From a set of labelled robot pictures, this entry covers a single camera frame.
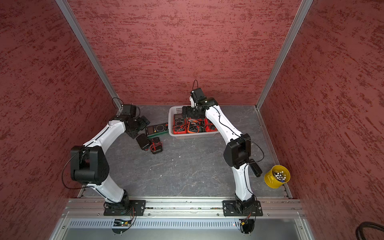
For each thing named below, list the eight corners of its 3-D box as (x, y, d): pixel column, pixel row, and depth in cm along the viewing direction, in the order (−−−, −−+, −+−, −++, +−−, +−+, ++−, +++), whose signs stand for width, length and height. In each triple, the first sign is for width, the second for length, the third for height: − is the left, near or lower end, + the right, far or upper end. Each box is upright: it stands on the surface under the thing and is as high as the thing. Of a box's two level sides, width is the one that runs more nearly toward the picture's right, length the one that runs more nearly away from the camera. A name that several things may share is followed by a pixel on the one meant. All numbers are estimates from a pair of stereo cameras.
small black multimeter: (151, 154, 95) (149, 150, 92) (154, 139, 102) (152, 136, 98) (161, 154, 95) (160, 150, 92) (163, 139, 102) (162, 136, 99)
